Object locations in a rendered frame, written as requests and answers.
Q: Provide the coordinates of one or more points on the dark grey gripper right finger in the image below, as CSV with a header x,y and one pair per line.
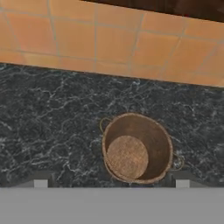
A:
x,y
183,179

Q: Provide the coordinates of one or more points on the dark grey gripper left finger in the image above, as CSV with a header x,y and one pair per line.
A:
x,y
40,180

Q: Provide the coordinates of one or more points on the dark wood wall cabinet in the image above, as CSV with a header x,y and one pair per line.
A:
x,y
163,8

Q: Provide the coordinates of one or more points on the brown woven basket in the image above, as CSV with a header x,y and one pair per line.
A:
x,y
137,147

